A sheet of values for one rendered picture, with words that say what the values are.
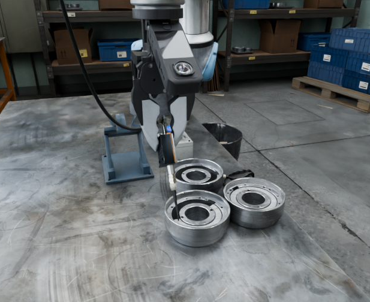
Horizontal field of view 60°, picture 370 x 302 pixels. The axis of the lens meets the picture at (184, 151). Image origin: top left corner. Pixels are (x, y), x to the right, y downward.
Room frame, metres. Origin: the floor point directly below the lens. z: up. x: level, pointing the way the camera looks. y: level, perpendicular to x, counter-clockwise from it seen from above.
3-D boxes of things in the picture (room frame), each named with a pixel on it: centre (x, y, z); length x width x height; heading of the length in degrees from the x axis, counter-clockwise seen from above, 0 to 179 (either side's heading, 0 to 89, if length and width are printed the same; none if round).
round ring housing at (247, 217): (0.47, -0.12, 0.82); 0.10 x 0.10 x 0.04
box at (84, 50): (3.91, 1.30, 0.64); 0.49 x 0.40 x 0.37; 112
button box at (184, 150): (0.70, 0.03, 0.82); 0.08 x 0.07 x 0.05; 17
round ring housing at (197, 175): (0.55, -0.02, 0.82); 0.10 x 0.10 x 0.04
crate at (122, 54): (4.09, 0.79, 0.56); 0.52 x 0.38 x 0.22; 104
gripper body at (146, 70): (0.50, 0.04, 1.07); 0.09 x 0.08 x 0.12; 17
